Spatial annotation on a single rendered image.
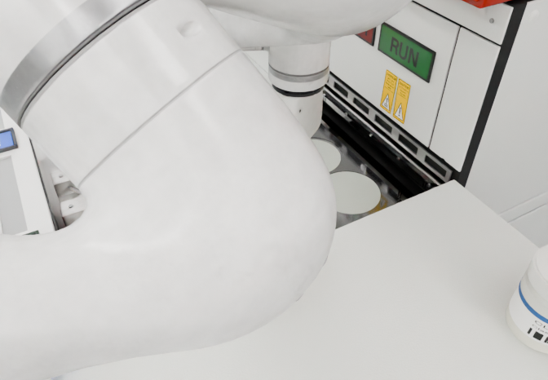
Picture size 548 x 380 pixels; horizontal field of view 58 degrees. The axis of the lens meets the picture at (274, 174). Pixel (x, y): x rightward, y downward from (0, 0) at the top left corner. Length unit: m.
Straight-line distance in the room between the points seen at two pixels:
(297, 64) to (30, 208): 0.41
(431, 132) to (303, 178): 0.58
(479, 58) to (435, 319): 0.32
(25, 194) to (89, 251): 0.59
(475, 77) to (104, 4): 0.55
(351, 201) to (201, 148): 0.61
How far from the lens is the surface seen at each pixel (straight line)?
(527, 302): 0.57
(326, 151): 0.88
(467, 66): 0.70
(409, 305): 0.60
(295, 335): 0.56
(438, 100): 0.75
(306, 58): 0.65
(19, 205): 0.78
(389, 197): 0.81
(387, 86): 0.83
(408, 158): 0.82
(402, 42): 0.78
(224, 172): 0.20
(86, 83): 0.20
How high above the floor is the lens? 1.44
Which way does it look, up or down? 41 degrees down
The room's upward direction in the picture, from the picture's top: straight up
